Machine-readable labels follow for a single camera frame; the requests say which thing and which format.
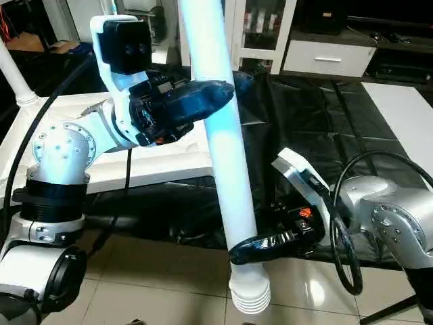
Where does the white plastic table top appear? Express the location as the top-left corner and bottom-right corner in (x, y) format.
(0, 91), (216, 204)

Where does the white plastic table leg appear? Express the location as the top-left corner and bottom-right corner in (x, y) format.
(0, 41), (40, 108)
(177, 0), (273, 316)

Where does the black work mat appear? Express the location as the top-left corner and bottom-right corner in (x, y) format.
(0, 58), (433, 272)

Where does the white glass-door cabinet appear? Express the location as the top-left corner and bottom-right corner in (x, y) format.
(177, 0), (298, 75)

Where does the black stand leg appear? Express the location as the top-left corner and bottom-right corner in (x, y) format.
(362, 295), (419, 325)

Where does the white low drawer unit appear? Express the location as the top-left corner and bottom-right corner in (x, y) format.
(283, 39), (376, 79)

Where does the white sheet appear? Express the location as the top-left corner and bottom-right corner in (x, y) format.
(362, 81), (433, 180)

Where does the red wire bundle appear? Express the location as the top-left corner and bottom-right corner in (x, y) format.
(0, 7), (14, 41)

